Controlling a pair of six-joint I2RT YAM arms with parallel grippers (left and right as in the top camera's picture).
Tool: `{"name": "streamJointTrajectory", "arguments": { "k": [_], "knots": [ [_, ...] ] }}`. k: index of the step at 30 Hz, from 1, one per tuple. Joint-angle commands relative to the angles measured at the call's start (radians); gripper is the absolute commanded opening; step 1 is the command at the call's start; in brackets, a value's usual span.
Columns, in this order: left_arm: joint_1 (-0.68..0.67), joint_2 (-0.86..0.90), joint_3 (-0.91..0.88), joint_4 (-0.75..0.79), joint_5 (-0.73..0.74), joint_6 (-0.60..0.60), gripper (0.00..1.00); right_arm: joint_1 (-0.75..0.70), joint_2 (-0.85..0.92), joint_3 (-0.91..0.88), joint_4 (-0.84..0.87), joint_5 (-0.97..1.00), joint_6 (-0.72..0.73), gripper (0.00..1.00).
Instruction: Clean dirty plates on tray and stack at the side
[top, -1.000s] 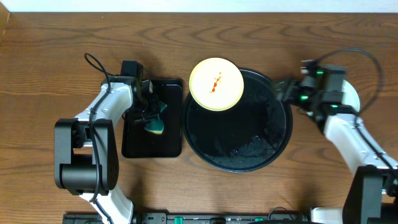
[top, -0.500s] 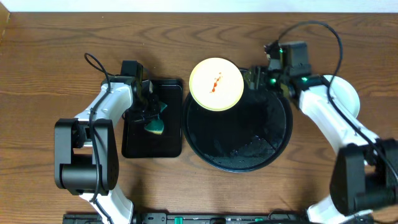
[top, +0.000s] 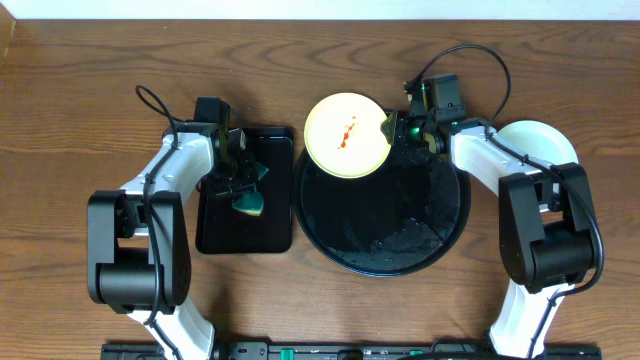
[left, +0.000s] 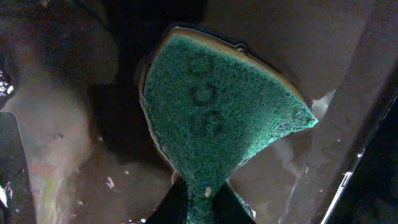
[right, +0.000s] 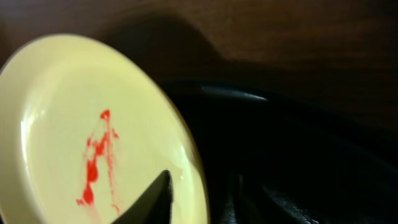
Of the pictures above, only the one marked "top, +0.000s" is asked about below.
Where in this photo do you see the black rectangular tray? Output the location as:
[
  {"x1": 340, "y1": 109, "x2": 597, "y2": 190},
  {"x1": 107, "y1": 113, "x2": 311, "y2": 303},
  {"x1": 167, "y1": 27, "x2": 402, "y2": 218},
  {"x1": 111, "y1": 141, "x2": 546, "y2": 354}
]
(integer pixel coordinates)
[{"x1": 195, "y1": 127, "x2": 294, "y2": 254}]

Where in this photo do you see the black round tray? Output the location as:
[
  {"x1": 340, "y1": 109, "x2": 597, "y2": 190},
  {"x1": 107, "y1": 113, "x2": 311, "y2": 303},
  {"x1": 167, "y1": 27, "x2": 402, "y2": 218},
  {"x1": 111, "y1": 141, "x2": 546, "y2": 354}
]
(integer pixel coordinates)
[{"x1": 293, "y1": 145, "x2": 471, "y2": 277}]

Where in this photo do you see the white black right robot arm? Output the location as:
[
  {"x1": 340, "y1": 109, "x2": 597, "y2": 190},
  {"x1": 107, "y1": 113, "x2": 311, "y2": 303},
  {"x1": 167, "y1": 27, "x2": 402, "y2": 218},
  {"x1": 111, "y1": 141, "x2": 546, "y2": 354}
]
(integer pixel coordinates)
[{"x1": 380, "y1": 111, "x2": 604, "y2": 359}]

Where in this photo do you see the yellow plate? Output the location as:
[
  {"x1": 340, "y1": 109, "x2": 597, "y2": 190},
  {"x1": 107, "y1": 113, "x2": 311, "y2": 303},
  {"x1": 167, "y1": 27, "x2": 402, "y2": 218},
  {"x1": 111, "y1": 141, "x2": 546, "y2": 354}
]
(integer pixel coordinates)
[{"x1": 304, "y1": 93, "x2": 391, "y2": 179}]

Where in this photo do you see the black camera cable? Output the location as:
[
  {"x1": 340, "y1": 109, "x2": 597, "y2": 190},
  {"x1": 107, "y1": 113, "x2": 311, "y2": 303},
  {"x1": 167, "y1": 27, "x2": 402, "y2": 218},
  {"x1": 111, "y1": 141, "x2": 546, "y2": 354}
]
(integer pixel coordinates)
[
  {"x1": 134, "y1": 84, "x2": 189, "y2": 360},
  {"x1": 403, "y1": 44, "x2": 605, "y2": 360}
]

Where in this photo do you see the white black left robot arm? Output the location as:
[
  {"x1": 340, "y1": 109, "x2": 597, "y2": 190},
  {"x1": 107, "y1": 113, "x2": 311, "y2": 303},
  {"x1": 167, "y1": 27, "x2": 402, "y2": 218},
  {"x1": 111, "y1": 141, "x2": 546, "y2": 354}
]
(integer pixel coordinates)
[{"x1": 87, "y1": 122, "x2": 247, "y2": 359}]

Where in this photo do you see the black right camera cable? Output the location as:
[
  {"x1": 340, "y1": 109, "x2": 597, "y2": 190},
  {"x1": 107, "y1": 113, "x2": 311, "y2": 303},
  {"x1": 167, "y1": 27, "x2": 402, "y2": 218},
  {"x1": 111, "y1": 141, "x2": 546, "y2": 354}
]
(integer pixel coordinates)
[{"x1": 403, "y1": 44, "x2": 605, "y2": 360}]

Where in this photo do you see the mint plate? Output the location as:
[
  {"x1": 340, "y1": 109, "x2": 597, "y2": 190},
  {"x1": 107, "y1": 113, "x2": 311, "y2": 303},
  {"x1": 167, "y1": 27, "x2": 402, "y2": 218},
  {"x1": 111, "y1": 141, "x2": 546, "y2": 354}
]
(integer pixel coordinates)
[{"x1": 498, "y1": 120, "x2": 579, "y2": 165}]

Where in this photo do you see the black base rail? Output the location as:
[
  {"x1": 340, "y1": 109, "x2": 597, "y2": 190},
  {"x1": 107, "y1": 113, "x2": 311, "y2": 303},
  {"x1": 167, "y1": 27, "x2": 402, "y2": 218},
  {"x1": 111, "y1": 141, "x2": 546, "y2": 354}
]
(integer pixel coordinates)
[{"x1": 99, "y1": 340, "x2": 603, "y2": 360}]

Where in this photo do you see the green yellow sponge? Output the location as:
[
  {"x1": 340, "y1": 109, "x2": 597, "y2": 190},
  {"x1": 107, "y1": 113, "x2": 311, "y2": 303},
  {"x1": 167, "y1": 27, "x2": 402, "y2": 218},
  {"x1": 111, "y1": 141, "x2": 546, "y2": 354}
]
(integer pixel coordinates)
[{"x1": 232, "y1": 162, "x2": 269, "y2": 217}]

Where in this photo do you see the black left camera cable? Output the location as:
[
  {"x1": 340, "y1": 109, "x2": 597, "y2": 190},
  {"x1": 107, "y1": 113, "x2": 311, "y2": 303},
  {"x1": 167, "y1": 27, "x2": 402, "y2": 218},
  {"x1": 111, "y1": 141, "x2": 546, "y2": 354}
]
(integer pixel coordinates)
[{"x1": 134, "y1": 84, "x2": 189, "y2": 360}]

